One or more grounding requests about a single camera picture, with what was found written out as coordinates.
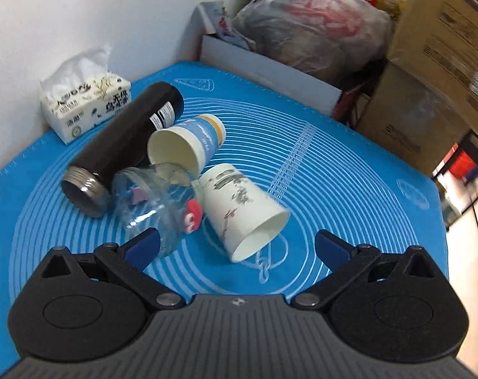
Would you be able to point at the clear plastic bag of items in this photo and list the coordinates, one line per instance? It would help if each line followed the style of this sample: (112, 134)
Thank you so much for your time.
(322, 38)

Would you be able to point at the blue silicone baking mat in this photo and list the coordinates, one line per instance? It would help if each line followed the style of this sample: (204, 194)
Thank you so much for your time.
(328, 176)

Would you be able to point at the lower brown cardboard box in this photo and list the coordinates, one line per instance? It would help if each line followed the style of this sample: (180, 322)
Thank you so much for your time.
(410, 121)

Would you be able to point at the clear glass jar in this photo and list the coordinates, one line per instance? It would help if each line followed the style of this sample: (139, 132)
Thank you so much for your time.
(163, 196)

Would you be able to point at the white open cardboard box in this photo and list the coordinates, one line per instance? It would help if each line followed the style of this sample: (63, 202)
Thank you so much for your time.
(204, 42)

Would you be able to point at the white ink-painting paper cup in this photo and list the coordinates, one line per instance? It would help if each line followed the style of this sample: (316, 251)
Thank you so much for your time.
(244, 217)

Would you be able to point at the brown cardboard box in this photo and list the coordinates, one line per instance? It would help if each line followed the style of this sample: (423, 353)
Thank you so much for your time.
(410, 121)
(436, 41)

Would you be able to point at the white tissue pack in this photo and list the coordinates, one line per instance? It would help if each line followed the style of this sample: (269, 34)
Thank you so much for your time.
(82, 93)

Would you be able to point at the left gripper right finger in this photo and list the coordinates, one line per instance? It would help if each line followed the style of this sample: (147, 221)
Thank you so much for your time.
(347, 264)

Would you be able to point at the black thermos bottle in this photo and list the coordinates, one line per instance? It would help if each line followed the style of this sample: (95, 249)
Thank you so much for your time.
(122, 143)

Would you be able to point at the upper brown cardboard box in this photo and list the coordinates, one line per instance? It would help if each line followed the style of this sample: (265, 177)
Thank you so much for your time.
(436, 41)

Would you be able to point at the blue white paper cup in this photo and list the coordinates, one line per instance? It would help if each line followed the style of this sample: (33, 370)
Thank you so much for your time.
(191, 144)

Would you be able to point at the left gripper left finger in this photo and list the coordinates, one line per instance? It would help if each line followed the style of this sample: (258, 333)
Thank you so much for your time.
(125, 264)

